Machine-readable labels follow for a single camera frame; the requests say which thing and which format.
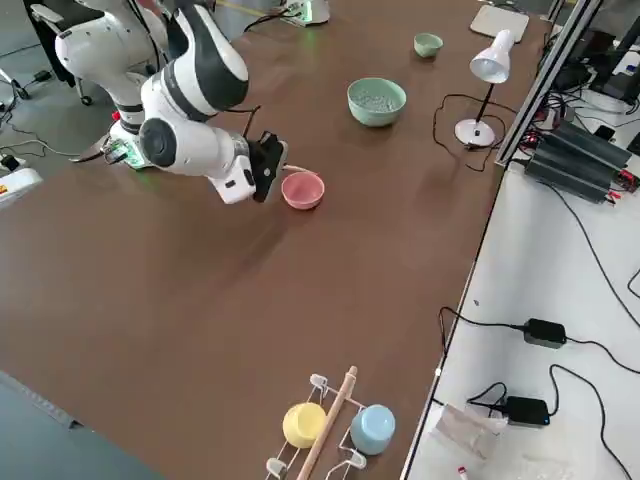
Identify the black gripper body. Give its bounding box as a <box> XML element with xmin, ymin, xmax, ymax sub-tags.
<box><xmin>248</xmin><ymin>138</ymin><xmax>269</xmax><ymax>196</ymax></box>

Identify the small green bowl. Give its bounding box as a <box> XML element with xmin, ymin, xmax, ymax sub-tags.
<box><xmin>412</xmin><ymin>32</ymin><xmax>444</xmax><ymax>60</ymax></box>

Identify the pink bowl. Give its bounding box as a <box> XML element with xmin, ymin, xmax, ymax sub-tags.
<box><xmin>280</xmin><ymin>171</ymin><xmax>326</xmax><ymax>211</ymax></box>

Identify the large green bowl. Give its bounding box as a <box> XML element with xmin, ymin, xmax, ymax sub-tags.
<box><xmin>347</xmin><ymin>77</ymin><xmax>408</xmax><ymax>128</ymax></box>

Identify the clear glass beads pile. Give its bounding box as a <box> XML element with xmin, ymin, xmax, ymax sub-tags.
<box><xmin>353</xmin><ymin>84</ymin><xmax>403</xmax><ymax>112</ymax></box>

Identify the green circuit board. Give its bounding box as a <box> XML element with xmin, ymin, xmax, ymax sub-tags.
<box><xmin>98</xmin><ymin>137</ymin><xmax>134</xmax><ymax>166</ymax></box>
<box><xmin>279</xmin><ymin>0</ymin><xmax>307</xmax><ymax>24</ymax></box>

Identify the white desk lamp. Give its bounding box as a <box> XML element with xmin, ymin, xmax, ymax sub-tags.
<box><xmin>453</xmin><ymin>28</ymin><xmax>516</xmax><ymax>148</ymax></box>

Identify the white box yellow label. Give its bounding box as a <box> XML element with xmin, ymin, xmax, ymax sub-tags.
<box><xmin>0</xmin><ymin>167</ymin><xmax>42</xmax><ymax>210</ymax></box>

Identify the yellow cup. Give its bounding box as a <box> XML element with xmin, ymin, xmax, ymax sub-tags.
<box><xmin>282</xmin><ymin>402</ymin><xmax>329</xmax><ymax>450</ymax></box>

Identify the wooden rod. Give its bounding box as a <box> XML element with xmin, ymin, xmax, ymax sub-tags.
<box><xmin>294</xmin><ymin>364</ymin><xmax>360</xmax><ymax>480</ymax></box>

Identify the office chair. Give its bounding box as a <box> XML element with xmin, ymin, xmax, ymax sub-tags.
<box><xmin>27</xmin><ymin>0</ymin><xmax>96</xmax><ymax>106</ymax></box>

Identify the blue cup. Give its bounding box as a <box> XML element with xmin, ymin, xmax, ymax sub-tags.
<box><xmin>349</xmin><ymin>403</ymin><xmax>397</xmax><ymax>456</ymax></box>

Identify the black power supply box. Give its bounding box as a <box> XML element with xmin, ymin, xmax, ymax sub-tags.
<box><xmin>523</xmin><ymin>148</ymin><xmax>615</xmax><ymax>204</ymax></box>
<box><xmin>548</xmin><ymin>121</ymin><xmax>632</xmax><ymax>174</ymax></box>

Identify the clear plastic bag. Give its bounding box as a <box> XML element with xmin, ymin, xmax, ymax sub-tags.
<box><xmin>428</xmin><ymin>402</ymin><xmax>502</xmax><ymax>461</ymax></box>

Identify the black power adapter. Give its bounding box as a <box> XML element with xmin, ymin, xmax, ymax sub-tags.
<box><xmin>503</xmin><ymin>395</ymin><xmax>550</xmax><ymax>428</ymax></box>
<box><xmin>523</xmin><ymin>317</ymin><xmax>569</xmax><ymax>350</ymax></box>

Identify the black computer monitor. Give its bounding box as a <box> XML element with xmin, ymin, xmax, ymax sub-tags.
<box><xmin>588</xmin><ymin>27</ymin><xmax>640</xmax><ymax>106</ymax></box>

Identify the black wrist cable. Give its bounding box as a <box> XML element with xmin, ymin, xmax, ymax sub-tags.
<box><xmin>217</xmin><ymin>103</ymin><xmax>264</xmax><ymax>141</ymax></box>

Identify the black lamp cable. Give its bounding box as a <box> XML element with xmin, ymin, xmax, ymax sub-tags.
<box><xmin>431</xmin><ymin>93</ymin><xmax>519</xmax><ymax>174</ymax></box>

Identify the white wire rack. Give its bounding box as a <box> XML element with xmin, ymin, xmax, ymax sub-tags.
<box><xmin>264</xmin><ymin>372</ymin><xmax>370</xmax><ymax>480</ymax></box>

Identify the aluminium frame post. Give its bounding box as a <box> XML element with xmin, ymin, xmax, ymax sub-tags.
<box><xmin>493</xmin><ymin>0</ymin><xmax>609</xmax><ymax>169</ymax></box>

